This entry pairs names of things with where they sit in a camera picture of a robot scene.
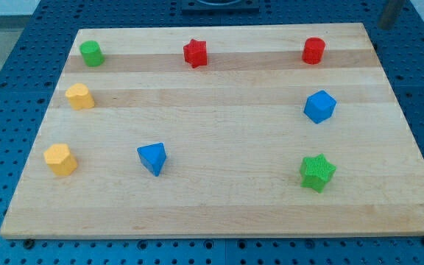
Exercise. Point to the green star block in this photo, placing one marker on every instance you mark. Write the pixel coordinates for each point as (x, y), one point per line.
(316, 172)

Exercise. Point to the grey metal rod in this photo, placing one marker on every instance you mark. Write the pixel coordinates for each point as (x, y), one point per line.
(390, 13)

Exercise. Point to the red cylinder block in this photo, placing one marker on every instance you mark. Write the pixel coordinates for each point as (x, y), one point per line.
(313, 50)

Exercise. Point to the green cylinder block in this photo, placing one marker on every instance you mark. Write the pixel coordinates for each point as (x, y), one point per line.
(91, 53)

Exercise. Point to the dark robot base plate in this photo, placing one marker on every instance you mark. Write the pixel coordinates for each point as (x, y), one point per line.
(197, 6)

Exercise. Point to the red star block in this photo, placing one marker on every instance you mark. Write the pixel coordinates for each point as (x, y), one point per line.
(195, 53)

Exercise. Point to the blue cube block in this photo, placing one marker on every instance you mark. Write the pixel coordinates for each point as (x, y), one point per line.
(319, 106)

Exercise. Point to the yellow hexagon block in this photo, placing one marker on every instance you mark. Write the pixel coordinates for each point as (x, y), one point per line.
(60, 159)

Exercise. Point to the wooden board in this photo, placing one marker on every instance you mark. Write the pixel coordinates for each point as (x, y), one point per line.
(235, 135)

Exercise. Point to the blue triangle block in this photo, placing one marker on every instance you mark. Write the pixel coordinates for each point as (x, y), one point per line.
(152, 157)

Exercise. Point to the yellow heart block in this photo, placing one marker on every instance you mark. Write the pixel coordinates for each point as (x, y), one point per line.
(79, 97)

